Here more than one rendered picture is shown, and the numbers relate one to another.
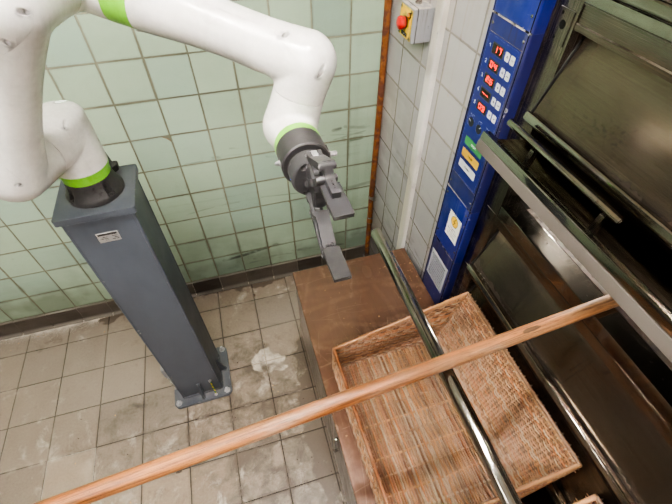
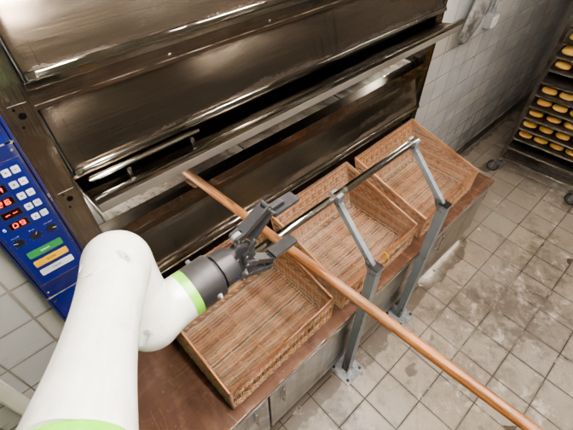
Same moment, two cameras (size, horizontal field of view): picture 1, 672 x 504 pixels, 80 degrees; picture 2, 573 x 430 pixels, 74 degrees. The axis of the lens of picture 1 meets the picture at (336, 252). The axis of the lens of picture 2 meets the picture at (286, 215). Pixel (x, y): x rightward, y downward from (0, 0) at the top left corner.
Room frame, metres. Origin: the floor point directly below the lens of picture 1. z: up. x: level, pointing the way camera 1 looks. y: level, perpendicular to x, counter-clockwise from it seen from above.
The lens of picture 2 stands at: (0.67, 0.50, 2.10)
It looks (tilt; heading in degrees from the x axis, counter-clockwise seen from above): 47 degrees down; 243
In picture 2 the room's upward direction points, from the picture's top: straight up
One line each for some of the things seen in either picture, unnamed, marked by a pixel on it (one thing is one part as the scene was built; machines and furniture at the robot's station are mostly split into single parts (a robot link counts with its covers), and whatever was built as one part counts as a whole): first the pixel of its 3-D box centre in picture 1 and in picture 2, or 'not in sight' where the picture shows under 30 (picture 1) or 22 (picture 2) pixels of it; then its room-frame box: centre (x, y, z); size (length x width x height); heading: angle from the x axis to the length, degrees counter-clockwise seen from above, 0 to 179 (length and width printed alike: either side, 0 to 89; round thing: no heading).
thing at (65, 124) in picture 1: (65, 145); not in sight; (0.86, 0.67, 1.36); 0.16 x 0.13 x 0.19; 168
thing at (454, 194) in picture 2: not in sight; (414, 174); (-0.70, -0.63, 0.72); 0.56 x 0.49 x 0.28; 18
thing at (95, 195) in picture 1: (93, 170); not in sight; (0.93, 0.69, 1.23); 0.26 x 0.15 x 0.06; 17
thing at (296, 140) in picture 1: (305, 157); (203, 280); (0.63, 0.06, 1.48); 0.12 x 0.06 x 0.09; 107
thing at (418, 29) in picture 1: (415, 21); not in sight; (1.40, -0.25, 1.46); 0.10 x 0.07 x 0.10; 16
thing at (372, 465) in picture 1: (434, 407); (246, 305); (0.45, -0.29, 0.72); 0.56 x 0.49 x 0.28; 17
